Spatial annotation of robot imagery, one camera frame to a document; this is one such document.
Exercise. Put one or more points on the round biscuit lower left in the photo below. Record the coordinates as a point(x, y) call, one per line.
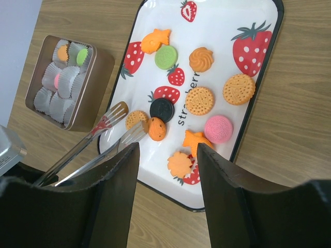
point(134, 117)

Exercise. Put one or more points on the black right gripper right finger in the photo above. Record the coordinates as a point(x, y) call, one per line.
point(245, 210)

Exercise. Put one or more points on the orange chocolate chip cookie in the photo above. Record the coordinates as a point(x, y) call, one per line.
point(157, 129)

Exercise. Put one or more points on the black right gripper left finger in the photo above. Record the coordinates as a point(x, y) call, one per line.
point(92, 210)

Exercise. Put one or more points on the round biscuit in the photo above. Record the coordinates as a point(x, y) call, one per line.
point(134, 117)
point(199, 101)

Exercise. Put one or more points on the pink sandwich cookie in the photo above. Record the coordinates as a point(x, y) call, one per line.
point(56, 79)
point(218, 129)

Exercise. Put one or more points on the orange swirl cookie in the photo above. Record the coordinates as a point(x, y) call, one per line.
point(201, 59)

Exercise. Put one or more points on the orange fish cookie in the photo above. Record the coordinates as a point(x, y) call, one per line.
point(62, 53)
point(193, 139)
point(153, 41)

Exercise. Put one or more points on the green round cookie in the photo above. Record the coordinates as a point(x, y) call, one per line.
point(166, 57)
point(81, 56)

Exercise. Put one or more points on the round biscuit centre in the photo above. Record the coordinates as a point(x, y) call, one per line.
point(199, 101)

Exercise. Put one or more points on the black sandwich cookie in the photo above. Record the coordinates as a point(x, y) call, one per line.
point(163, 109)

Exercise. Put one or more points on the white strawberry tray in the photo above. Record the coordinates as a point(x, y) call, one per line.
point(241, 35)

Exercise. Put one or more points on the gold cookie tin box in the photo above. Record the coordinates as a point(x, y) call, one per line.
point(75, 104)

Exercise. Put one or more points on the orange flower cookie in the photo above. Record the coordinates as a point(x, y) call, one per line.
point(179, 165)

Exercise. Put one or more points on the round biscuit right edge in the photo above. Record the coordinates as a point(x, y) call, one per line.
point(239, 89)

